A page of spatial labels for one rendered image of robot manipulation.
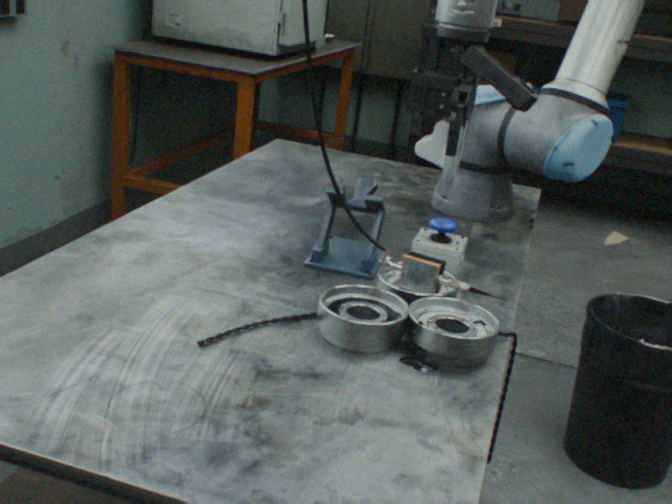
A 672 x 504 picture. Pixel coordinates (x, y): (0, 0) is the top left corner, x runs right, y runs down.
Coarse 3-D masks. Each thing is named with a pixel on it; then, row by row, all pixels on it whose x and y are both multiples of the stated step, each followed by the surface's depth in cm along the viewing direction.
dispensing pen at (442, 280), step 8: (384, 256) 99; (416, 256) 97; (424, 256) 97; (384, 264) 99; (392, 264) 99; (400, 264) 98; (440, 264) 95; (440, 272) 96; (440, 280) 96; (448, 280) 95; (456, 280) 95; (440, 288) 98; (456, 288) 95; (464, 288) 95; (472, 288) 94; (496, 296) 93
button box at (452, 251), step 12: (420, 240) 111; (432, 240) 111; (444, 240) 111; (456, 240) 113; (420, 252) 110; (432, 252) 109; (444, 252) 109; (456, 252) 108; (456, 264) 109; (456, 276) 110
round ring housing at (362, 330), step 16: (336, 288) 93; (352, 288) 94; (368, 288) 94; (320, 304) 88; (352, 304) 91; (368, 304) 92; (400, 304) 92; (320, 320) 88; (336, 320) 85; (352, 320) 85; (368, 320) 88; (384, 320) 88; (400, 320) 86; (336, 336) 86; (352, 336) 85; (368, 336) 85; (384, 336) 86; (400, 336) 87; (368, 352) 86
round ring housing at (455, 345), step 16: (416, 304) 91; (432, 304) 93; (448, 304) 94; (464, 304) 93; (416, 320) 87; (432, 320) 90; (448, 320) 91; (464, 320) 91; (496, 320) 89; (416, 336) 87; (432, 336) 85; (448, 336) 84; (464, 336) 84; (480, 336) 85; (496, 336) 87; (416, 352) 88; (432, 352) 86; (448, 352) 85; (464, 352) 85; (480, 352) 86
